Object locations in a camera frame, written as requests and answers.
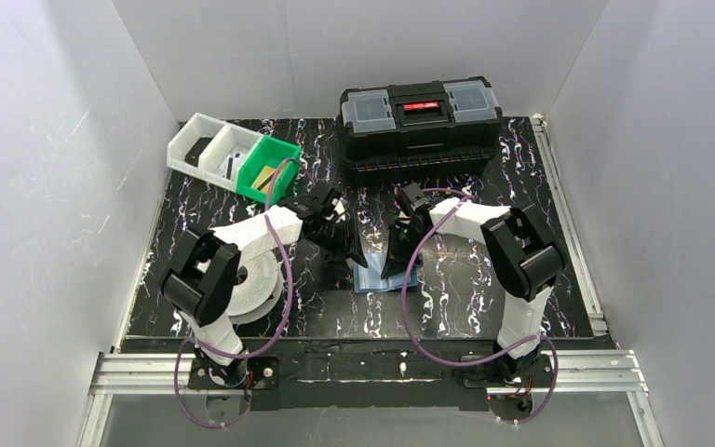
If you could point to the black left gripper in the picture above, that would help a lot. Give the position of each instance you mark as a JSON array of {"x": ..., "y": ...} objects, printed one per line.
[{"x": 338, "y": 231}]

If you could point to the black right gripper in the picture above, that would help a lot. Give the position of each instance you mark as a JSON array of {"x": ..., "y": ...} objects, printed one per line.
[{"x": 407, "y": 232}]

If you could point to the gold credit card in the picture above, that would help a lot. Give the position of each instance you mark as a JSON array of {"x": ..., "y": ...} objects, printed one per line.
[{"x": 263, "y": 178}]

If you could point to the white printed card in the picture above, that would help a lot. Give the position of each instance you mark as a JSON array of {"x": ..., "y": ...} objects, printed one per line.
[{"x": 237, "y": 157}]

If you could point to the white credit card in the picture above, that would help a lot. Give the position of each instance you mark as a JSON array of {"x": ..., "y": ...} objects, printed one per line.
[{"x": 225, "y": 170}]

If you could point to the black credit card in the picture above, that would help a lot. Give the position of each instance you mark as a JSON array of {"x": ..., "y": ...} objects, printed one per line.
[{"x": 196, "y": 150}]

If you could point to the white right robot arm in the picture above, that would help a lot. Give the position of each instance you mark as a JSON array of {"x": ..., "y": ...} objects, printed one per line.
[{"x": 525, "y": 256}]

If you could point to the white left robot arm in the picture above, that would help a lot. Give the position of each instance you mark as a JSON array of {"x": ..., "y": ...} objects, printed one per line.
[{"x": 208, "y": 270}]

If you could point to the black toolbox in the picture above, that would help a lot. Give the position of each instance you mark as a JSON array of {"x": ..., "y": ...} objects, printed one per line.
[{"x": 425, "y": 130}]

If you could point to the green plastic bin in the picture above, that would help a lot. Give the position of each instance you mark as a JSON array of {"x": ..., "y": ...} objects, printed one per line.
[{"x": 256, "y": 172}]

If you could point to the white bin middle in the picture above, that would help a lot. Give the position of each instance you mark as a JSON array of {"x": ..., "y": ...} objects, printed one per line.
[{"x": 224, "y": 156}]

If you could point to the white bin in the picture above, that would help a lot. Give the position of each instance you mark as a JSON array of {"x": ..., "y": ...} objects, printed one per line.
[
  {"x": 187, "y": 146},
  {"x": 224, "y": 156}
]

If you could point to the white bin far left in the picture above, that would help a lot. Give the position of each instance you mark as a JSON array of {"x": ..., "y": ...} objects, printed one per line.
[{"x": 187, "y": 146}]

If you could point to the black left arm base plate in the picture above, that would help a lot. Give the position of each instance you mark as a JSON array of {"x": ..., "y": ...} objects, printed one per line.
[{"x": 257, "y": 373}]

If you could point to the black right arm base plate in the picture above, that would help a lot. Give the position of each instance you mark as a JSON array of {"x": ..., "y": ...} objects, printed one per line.
[{"x": 517, "y": 377}]

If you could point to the aluminium rail frame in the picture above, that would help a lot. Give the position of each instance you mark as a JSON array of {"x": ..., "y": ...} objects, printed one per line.
[{"x": 345, "y": 373}]

